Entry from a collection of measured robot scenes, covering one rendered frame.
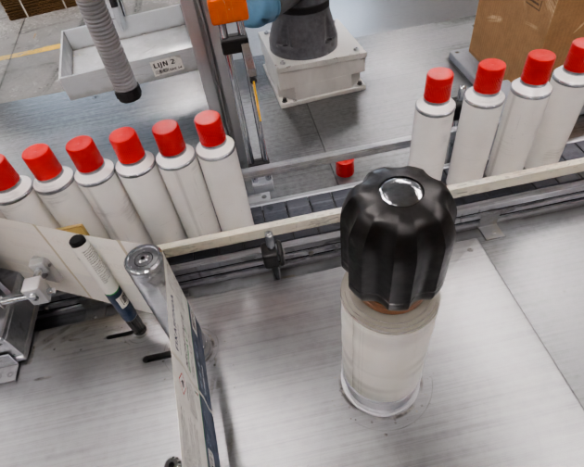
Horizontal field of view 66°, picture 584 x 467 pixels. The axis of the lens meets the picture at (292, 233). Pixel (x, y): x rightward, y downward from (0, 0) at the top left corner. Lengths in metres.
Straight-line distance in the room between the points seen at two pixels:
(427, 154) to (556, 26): 0.39
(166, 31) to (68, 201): 0.63
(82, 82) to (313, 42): 0.47
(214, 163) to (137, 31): 0.64
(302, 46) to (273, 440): 0.75
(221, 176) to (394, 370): 0.33
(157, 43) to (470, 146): 0.74
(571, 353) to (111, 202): 0.62
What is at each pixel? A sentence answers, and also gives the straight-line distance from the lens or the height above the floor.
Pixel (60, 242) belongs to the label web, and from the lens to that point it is 0.56.
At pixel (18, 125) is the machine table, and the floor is 0.83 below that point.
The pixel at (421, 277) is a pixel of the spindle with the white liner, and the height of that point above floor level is 1.13.
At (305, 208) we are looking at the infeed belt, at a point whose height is 0.88.
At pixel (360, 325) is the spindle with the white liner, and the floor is 1.06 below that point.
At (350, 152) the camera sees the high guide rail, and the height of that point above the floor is 0.96.
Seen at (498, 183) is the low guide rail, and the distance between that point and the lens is 0.74.
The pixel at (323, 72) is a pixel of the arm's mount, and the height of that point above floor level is 0.89.
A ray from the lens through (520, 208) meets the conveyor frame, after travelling 0.79.
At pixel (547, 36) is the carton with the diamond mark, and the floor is 0.99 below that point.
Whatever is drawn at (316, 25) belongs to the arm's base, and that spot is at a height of 0.98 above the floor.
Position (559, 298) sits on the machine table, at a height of 0.83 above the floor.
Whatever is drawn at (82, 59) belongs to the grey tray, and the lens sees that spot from 1.16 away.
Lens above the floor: 1.39
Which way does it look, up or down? 48 degrees down
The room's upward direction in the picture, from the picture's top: 9 degrees counter-clockwise
